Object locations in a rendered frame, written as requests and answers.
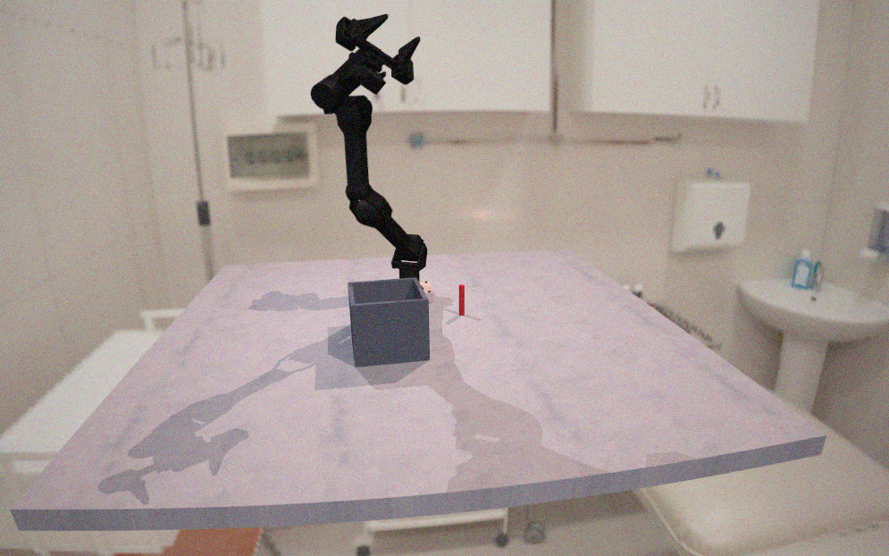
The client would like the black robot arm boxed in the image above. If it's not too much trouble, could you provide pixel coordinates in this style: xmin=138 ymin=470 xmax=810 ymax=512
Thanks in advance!
xmin=311 ymin=57 xmax=427 ymax=283

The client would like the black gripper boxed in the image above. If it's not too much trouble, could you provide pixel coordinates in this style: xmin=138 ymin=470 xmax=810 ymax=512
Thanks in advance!
xmin=335 ymin=13 xmax=420 ymax=85

